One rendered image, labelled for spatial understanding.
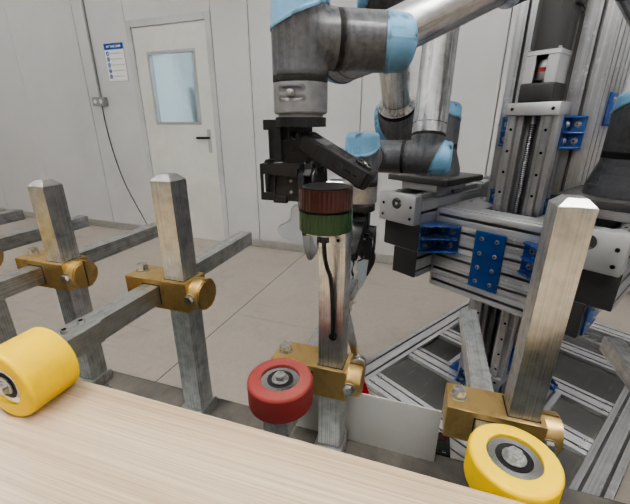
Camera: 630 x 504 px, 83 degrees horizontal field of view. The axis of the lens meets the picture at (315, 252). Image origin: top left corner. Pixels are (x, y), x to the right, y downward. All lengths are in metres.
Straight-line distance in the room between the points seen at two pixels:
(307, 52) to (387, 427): 0.55
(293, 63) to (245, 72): 3.05
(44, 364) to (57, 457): 0.09
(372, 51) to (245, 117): 3.05
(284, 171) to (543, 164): 0.85
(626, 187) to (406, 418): 0.70
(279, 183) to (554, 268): 0.35
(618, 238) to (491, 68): 2.28
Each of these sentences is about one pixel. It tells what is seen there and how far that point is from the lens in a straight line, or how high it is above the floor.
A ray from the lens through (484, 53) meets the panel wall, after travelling 3.08.
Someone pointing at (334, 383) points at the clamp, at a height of 0.85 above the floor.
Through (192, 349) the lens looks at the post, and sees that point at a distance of 0.63.
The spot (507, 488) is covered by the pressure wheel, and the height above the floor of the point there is 0.91.
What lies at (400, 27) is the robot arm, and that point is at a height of 1.31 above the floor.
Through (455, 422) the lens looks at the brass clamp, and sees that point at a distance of 0.54.
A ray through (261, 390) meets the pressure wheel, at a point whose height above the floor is 0.91.
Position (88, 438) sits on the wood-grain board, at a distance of 0.46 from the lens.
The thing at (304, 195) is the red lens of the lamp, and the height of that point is 1.13.
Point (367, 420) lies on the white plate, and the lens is 0.63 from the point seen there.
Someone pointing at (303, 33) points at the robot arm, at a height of 1.30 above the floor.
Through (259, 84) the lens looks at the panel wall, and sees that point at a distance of 3.47.
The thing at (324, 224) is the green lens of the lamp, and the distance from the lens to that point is 0.37.
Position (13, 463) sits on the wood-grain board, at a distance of 0.47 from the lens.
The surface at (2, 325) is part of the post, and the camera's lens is 1.02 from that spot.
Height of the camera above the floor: 1.20
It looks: 20 degrees down
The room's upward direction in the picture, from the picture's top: straight up
